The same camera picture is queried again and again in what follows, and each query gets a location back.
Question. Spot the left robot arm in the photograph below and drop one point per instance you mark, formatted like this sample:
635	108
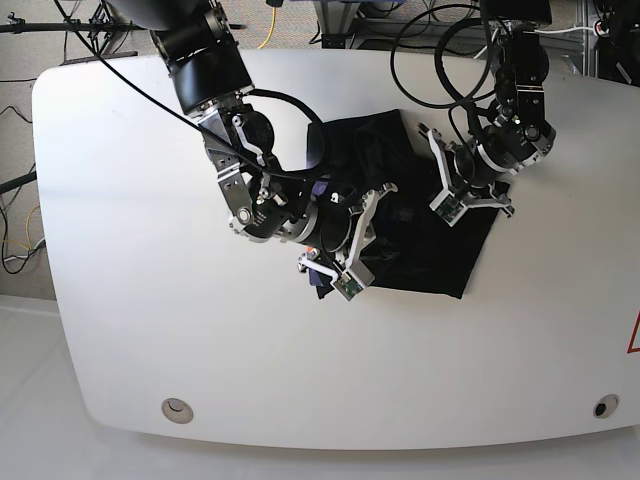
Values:
519	65

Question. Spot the grey metal frame base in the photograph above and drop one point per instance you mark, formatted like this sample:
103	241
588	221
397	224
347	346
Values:
415	25

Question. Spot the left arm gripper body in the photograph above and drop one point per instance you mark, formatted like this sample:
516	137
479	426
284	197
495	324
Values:
507	149

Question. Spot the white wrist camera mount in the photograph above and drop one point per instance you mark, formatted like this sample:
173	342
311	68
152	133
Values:
348	275
456	170

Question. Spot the black T-shirt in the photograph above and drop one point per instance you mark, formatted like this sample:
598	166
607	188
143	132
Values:
415	250

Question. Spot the grommet hole with dark plug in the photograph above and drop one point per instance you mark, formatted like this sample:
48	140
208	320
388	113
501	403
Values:
606	406

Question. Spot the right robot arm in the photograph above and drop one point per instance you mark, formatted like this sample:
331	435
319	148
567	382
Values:
211	81

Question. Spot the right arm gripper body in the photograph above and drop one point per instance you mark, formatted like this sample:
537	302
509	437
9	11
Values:
331	229

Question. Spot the empty silver grommet hole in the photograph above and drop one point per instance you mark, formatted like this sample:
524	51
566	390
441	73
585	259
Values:
177	411

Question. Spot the black tripod stand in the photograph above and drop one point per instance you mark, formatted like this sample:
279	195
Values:
101	29

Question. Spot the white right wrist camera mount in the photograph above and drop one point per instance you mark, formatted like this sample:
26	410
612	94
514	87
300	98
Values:
348	275

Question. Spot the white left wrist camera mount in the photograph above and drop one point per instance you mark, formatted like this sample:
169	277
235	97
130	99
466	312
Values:
456	170

